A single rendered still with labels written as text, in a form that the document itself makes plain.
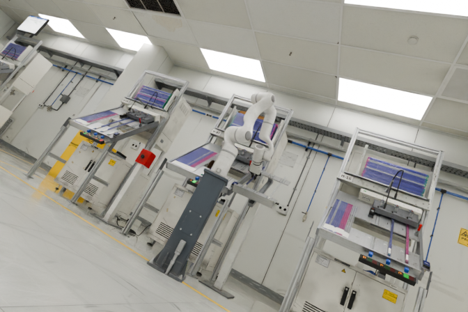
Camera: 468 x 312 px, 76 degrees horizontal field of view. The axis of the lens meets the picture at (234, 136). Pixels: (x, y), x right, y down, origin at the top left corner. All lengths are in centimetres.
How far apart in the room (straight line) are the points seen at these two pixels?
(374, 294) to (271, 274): 194
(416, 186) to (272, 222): 210
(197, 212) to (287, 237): 247
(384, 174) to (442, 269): 180
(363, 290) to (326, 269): 29
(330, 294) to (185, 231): 123
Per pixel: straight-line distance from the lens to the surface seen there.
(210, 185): 210
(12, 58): 652
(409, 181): 306
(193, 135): 533
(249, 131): 223
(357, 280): 267
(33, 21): 689
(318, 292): 266
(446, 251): 457
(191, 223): 208
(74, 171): 393
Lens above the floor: 31
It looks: 19 degrees up
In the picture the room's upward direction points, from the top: 28 degrees clockwise
